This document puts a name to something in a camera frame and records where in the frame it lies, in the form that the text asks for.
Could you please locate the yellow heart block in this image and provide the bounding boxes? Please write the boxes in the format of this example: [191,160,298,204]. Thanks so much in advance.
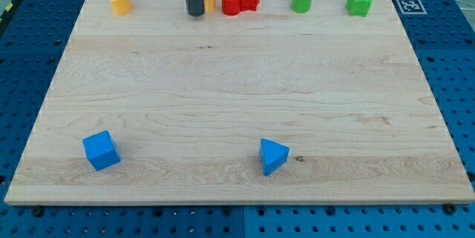
[109,0,132,16]

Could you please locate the light wooden board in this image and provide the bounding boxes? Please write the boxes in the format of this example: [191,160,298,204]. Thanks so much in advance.
[5,0,474,206]

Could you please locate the blue cube block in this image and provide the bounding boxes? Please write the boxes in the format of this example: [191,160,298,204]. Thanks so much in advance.
[82,130,120,171]

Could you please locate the red cylinder block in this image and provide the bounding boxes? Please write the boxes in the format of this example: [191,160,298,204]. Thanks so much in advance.
[221,0,240,16]

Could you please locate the green star block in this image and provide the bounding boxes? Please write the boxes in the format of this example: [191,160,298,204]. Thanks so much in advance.
[344,0,373,17]

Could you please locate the white fiducial marker tag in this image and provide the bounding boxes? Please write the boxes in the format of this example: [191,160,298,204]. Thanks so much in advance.
[396,0,427,15]

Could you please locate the blue triangle block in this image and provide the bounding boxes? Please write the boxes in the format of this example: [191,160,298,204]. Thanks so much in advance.
[261,138,289,176]

